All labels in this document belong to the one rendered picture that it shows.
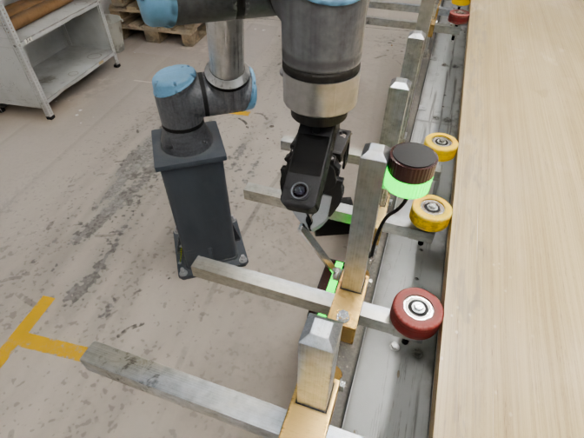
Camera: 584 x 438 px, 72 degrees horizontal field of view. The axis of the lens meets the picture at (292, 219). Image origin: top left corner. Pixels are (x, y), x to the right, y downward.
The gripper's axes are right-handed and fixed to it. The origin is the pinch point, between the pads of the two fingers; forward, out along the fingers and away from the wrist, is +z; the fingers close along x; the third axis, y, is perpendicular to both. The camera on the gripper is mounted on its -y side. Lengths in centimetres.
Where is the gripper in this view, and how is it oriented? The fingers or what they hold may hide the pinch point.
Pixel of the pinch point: (309, 228)
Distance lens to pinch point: 62.5
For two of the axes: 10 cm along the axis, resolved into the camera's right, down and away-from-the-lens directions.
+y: 3.3, -6.6, 6.8
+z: 0.0, 7.1, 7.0
